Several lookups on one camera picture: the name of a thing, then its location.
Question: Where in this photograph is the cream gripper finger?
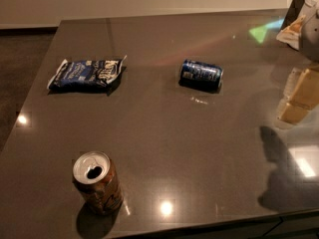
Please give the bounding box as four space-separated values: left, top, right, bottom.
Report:
278 102 309 124
287 68 319 111

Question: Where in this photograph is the blue chip bag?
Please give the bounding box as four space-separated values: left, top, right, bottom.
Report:
47 57 126 91

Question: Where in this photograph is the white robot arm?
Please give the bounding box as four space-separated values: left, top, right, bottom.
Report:
276 0 319 125

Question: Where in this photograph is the blue pepsi can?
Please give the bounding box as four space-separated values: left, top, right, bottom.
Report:
179 60 223 91

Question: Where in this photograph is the orange soda can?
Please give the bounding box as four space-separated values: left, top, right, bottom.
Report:
73 151 123 215

